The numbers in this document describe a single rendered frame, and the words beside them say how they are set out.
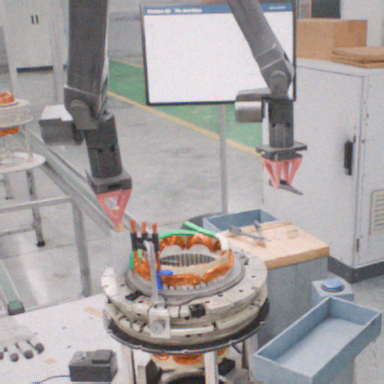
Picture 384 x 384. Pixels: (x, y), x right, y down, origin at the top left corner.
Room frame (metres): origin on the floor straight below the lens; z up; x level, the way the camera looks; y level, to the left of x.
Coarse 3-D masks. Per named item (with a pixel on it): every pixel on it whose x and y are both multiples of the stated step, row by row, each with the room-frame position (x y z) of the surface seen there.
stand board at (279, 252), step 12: (276, 228) 1.39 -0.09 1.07; (288, 228) 1.39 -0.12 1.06; (228, 240) 1.33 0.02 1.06; (240, 240) 1.32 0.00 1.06; (276, 240) 1.32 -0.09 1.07; (288, 240) 1.32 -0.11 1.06; (300, 240) 1.31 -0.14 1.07; (312, 240) 1.31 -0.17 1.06; (252, 252) 1.25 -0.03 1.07; (264, 252) 1.25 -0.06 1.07; (276, 252) 1.25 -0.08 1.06; (288, 252) 1.25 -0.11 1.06; (300, 252) 1.24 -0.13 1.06; (312, 252) 1.26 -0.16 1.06; (324, 252) 1.27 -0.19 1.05; (276, 264) 1.22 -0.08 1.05; (288, 264) 1.23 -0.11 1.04
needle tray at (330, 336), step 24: (312, 312) 0.98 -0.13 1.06; (336, 312) 1.02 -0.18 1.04; (360, 312) 0.99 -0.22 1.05; (288, 336) 0.92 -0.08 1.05; (312, 336) 0.96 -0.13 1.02; (336, 336) 0.96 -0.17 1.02; (360, 336) 0.90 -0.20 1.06; (264, 360) 0.83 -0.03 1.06; (288, 360) 0.88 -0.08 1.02; (312, 360) 0.88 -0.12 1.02; (336, 360) 0.84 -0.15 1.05
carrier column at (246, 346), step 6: (252, 336) 1.14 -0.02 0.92; (246, 342) 1.13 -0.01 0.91; (252, 342) 1.14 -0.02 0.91; (246, 348) 1.13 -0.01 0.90; (252, 348) 1.14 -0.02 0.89; (246, 354) 1.13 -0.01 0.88; (252, 354) 1.14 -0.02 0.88; (246, 360) 1.13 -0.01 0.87; (252, 360) 1.13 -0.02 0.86; (246, 366) 1.13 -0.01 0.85; (252, 366) 1.13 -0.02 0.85; (252, 372) 1.14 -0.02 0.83; (252, 378) 1.14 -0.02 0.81
